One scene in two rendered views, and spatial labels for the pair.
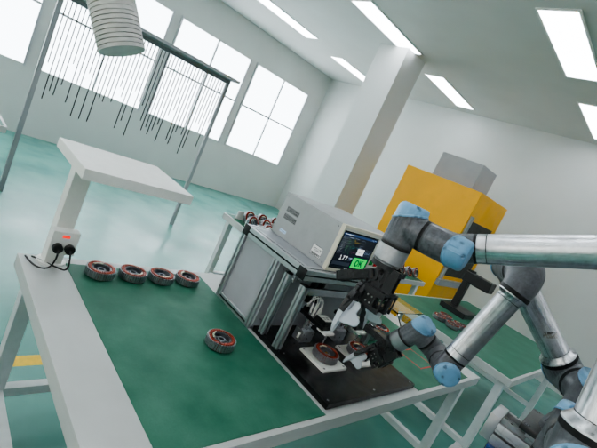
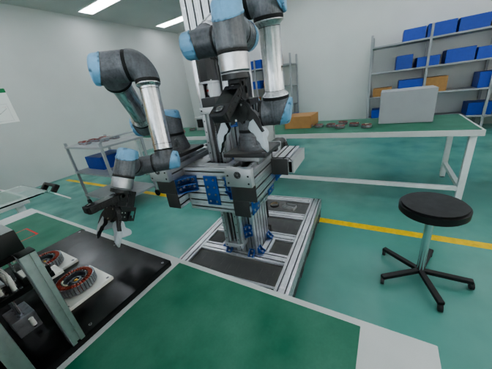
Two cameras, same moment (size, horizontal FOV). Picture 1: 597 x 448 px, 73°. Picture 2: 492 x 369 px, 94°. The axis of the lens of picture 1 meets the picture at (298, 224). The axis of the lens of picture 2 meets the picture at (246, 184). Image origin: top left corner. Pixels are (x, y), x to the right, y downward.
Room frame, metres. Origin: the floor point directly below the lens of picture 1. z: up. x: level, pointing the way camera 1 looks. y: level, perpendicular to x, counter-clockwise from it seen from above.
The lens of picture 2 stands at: (1.09, 0.39, 1.31)
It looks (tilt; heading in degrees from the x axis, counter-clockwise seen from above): 22 degrees down; 259
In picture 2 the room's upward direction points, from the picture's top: 8 degrees counter-clockwise
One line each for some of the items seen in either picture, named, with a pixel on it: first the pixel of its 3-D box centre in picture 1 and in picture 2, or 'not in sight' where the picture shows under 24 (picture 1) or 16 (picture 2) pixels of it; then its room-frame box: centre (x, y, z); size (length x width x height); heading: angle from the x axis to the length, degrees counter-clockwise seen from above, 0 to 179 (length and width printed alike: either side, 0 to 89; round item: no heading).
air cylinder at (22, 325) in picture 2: (303, 333); (23, 318); (1.67, -0.22, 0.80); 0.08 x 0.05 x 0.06; 137
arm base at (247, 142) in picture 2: not in sight; (251, 138); (0.82, -0.73, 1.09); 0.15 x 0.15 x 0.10
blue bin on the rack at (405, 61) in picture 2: not in sight; (403, 62); (-3.51, -4.15, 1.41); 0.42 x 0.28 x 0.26; 49
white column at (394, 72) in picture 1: (351, 163); not in sight; (5.95, -0.33, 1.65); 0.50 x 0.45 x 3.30; 47
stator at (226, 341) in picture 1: (220, 340); not in sight; (1.37, 0.08, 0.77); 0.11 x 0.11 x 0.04
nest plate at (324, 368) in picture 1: (322, 358); (79, 286); (1.57, -0.33, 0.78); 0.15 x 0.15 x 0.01; 47
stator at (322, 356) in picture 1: (325, 354); (76, 281); (1.57, -0.33, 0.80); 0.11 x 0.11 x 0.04
